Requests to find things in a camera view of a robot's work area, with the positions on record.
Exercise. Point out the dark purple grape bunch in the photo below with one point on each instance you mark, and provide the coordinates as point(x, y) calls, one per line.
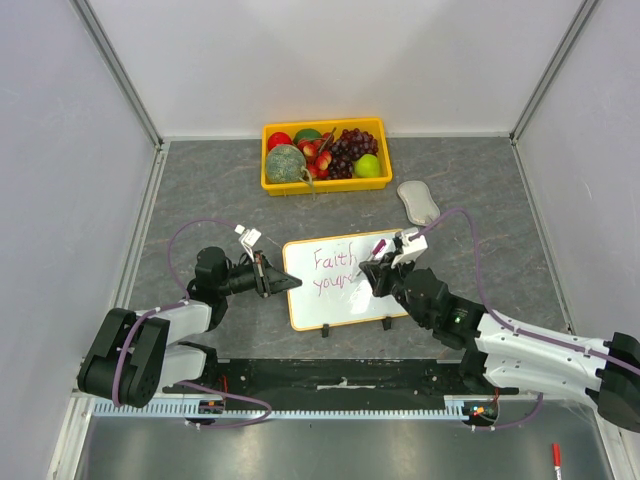
point(347, 150)

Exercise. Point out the slotted cable duct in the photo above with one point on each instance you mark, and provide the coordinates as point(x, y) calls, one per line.
point(209, 408)

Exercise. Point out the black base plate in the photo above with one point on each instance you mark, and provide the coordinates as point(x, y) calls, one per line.
point(347, 384)

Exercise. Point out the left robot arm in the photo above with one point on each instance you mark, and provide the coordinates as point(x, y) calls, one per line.
point(136, 353)

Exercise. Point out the red marker pen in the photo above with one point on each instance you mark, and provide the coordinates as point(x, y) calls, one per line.
point(557, 461)

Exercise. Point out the green pear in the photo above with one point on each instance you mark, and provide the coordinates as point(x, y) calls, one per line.
point(367, 166)

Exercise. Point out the yellow plastic bin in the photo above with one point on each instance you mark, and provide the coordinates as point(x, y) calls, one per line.
point(373, 125)

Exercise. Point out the green orange mango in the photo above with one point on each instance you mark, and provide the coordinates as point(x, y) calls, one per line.
point(306, 135)

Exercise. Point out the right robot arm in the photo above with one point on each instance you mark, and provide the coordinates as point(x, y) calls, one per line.
point(503, 353)

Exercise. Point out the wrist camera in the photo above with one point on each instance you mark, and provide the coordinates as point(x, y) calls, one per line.
point(248, 237)
point(409, 246)

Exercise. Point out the grey round eraser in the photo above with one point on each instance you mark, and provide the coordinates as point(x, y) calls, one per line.
point(418, 202)

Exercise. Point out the red yellow cherry bunch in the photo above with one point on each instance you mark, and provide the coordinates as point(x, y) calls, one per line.
point(318, 156)

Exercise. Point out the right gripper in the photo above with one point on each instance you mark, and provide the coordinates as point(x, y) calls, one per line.
point(382, 275)

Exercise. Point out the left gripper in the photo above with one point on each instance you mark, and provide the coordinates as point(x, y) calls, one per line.
point(269, 281)

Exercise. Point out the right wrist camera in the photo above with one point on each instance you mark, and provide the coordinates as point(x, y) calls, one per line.
point(409, 246)

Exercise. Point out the green netted melon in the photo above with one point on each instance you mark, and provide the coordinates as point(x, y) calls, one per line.
point(285, 164)

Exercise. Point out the red apple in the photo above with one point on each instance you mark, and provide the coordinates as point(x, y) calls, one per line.
point(277, 139)

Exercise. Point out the yellow framed whiteboard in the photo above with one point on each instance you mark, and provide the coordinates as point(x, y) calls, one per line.
point(334, 292)

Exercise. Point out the white marker with magenta cap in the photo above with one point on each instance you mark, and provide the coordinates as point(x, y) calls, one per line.
point(375, 254)

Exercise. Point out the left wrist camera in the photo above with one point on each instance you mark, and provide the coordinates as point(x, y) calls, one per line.
point(248, 237)

